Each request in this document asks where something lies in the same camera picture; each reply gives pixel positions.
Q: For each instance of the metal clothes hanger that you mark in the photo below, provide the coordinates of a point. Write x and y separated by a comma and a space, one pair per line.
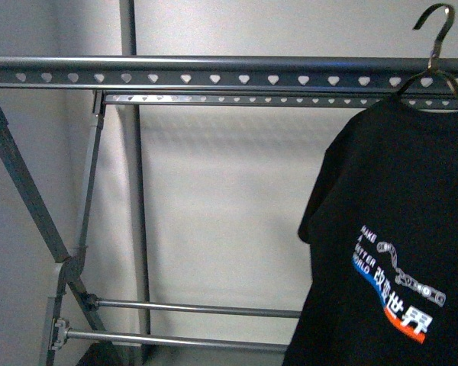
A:
433, 64

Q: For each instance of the black t-shirt with printed logo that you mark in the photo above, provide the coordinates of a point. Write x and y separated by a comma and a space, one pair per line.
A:
382, 227

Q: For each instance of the grey metal drying rack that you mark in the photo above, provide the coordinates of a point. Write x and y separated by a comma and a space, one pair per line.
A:
252, 81

